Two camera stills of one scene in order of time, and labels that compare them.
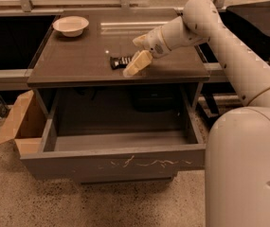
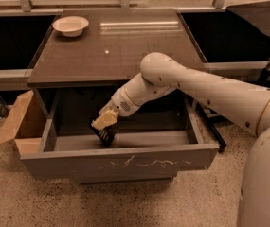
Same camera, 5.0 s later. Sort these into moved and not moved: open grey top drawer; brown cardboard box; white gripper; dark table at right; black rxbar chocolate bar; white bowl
Moved: black rxbar chocolate bar; white gripper
Not moved: brown cardboard box; white bowl; open grey top drawer; dark table at right
